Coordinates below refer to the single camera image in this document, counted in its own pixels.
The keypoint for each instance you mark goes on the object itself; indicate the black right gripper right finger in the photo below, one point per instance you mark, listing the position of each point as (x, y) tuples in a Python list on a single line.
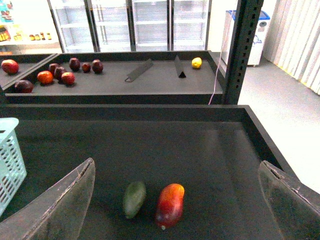
[(294, 207)]

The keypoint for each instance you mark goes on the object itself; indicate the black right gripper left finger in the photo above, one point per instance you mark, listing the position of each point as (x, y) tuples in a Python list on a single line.
[(58, 213)]

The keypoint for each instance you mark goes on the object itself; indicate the light blue plastic basket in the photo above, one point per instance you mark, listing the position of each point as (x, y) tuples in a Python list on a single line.
[(12, 166)]

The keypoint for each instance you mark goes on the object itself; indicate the red apple on rear tray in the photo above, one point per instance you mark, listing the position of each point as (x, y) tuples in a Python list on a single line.
[(68, 78)]

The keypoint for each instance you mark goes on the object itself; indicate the green avocado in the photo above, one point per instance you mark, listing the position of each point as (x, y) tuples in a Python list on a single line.
[(133, 199)]

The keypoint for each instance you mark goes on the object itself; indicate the black front tray table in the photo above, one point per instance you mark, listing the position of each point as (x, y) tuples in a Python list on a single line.
[(214, 152)]

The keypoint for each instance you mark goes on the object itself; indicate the black tray table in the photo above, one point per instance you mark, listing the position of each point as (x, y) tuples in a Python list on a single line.
[(22, 70), (155, 77), (214, 152)]

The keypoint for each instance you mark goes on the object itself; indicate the red orange mango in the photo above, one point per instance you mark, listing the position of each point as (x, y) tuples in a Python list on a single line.
[(170, 204)]

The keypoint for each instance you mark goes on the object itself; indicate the dark purple fruit front left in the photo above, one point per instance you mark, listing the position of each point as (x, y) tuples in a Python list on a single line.
[(23, 86)]

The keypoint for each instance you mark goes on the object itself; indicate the dark purple fruit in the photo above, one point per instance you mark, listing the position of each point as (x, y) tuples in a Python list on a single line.
[(56, 70), (23, 86)]

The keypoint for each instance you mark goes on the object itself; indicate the orange red round fruit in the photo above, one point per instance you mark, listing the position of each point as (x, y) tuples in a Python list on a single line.
[(45, 77)]

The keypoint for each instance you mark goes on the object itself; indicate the dark purple fruit middle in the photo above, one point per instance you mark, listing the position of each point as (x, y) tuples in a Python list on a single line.
[(56, 70)]

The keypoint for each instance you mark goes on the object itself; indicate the small dark red fruit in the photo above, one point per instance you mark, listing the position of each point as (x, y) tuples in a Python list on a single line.
[(86, 67)]

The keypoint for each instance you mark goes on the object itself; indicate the dark red fruit right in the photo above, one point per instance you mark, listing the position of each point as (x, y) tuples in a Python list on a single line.
[(97, 66)]

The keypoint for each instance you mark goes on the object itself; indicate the red mango far left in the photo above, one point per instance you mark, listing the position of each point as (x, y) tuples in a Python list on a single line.
[(10, 66)]

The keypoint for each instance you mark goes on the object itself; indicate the black left tray table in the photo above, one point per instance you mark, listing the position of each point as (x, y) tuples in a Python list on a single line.
[(22, 70)]

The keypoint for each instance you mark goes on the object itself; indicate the black rear tray table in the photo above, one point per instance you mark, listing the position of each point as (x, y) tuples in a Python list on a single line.
[(155, 77)]

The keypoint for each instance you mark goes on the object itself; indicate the white vertical curtain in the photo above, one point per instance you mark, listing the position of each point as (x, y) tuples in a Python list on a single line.
[(293, 40)]

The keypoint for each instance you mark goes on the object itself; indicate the black triangular divider left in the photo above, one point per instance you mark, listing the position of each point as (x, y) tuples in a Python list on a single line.
[(145, 66)]

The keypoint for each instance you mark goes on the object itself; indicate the black triangular divider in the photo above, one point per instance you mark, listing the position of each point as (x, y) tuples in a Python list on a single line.
[(145, 66), (179, 68)]

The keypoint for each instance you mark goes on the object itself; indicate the yellow lemon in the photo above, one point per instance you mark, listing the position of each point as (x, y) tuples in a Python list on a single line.
[(196, 63)]

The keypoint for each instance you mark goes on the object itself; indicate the black triangular divider right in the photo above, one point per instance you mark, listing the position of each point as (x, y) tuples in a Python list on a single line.
[(179, 68)]

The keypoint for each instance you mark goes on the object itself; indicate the glass door refrigerator row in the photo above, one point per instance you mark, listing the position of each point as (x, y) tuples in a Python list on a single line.
[(87, 26)]

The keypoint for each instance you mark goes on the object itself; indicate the white store shelf with bottles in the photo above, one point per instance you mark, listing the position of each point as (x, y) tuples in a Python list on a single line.
[(27, 27)]

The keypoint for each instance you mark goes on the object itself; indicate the black perforated metal post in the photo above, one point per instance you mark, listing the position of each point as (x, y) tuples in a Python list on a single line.
[(246, 19)]

